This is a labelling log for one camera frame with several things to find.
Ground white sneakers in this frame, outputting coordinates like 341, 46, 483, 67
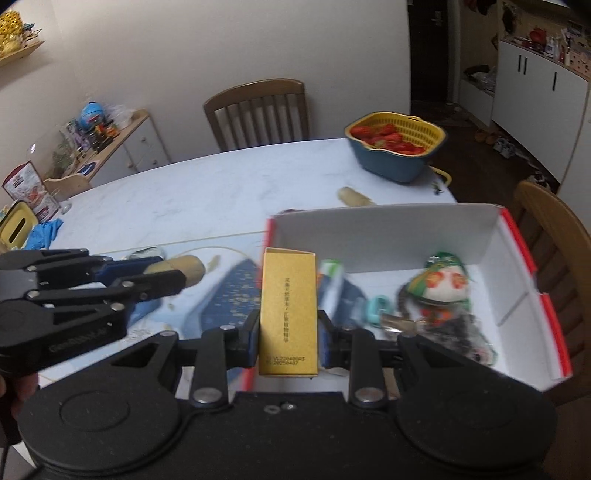
493, 138, 530, 160

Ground cluster of toys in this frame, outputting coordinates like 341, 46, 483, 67
58, 102, 136, 155

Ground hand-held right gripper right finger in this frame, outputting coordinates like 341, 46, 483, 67
318, 308, 455, 409

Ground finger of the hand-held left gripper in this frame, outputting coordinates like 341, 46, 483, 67
0, 248, 163, 288
25, 269, 186, 320

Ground red white printed carton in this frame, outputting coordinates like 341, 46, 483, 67
2, 160, 61, 220

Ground yellow colander in blue bowl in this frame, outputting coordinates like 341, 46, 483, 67
344, 111, 448, 184

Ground crumpled silver green wrapper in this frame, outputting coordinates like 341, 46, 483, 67
124, 247, 168, 262

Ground wooden wall shelf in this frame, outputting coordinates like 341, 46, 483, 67
0, 39, 45, 68

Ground yellow carton box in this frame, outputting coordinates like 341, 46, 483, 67
259, 247, 319, 380

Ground wooden slat-back chair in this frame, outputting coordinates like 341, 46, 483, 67
512, 180, 591, 407
203, 78, 310, 153

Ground beige cylinder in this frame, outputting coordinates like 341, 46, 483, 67
338, 186, 376, 209
159, 255, 206, 289

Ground strawberries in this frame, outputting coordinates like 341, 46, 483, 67
350, 124, 426, 155

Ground small wooden chair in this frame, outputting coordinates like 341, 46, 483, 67
42, 173, 93, 198

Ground white green zongzi plush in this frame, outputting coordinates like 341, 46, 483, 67
405, 251, 472, 311

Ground white sideboard with wooden top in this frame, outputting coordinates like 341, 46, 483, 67
78, 109, 171, 185

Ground yellow tissue box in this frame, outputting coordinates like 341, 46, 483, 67
0, 202, 41, 252

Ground red and white cardboard box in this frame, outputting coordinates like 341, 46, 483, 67
240, 203, 573, 394

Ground white cabinet with black handles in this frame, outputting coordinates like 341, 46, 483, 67
489, 37, 591, 195

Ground gold ornaments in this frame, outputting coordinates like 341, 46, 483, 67
0, 10, 29, 52

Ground small teal case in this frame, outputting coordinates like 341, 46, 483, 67
367, 296, 391, 327

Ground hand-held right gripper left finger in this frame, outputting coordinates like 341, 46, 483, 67
108, 308, 262, 409

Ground black mesh packet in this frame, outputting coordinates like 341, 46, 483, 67
441, 314, 498, 366

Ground blue white snack packet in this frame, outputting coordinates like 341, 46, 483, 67
318, 260, 370, 334

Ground blue cloth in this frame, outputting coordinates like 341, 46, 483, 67
21, 218, 64, 251

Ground blue globe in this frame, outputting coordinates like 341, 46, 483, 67
80, 102, 108, 131

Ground person's left hand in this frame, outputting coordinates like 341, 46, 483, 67
0, 371, 41, 418

